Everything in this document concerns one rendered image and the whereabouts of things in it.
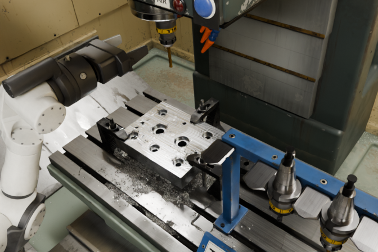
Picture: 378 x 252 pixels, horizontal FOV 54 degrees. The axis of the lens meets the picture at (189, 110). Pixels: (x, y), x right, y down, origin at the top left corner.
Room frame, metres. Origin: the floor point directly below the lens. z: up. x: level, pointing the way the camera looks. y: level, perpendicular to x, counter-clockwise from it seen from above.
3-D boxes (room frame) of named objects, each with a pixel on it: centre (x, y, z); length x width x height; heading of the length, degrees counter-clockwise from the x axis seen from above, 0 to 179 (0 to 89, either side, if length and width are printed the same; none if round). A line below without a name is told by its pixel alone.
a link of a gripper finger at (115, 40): (0.76, 0.17, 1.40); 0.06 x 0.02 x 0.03; 136
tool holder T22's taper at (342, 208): (0.37, -0.25, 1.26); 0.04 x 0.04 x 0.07
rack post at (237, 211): (0.60, -0.09, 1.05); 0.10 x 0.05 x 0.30; 136
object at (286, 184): (0.45, -0.17, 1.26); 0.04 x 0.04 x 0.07
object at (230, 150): (0.56, -0.05, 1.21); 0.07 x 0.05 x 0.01; 136
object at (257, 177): (0.49, -0.13, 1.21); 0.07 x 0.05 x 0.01; 136
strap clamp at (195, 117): (0.97, -0.05, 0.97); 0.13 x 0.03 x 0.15; 136
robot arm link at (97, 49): (0.66, 0.20, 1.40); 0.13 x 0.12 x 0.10; 46
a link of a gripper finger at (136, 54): (0.69, 0.10, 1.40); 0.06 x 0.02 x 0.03; 136
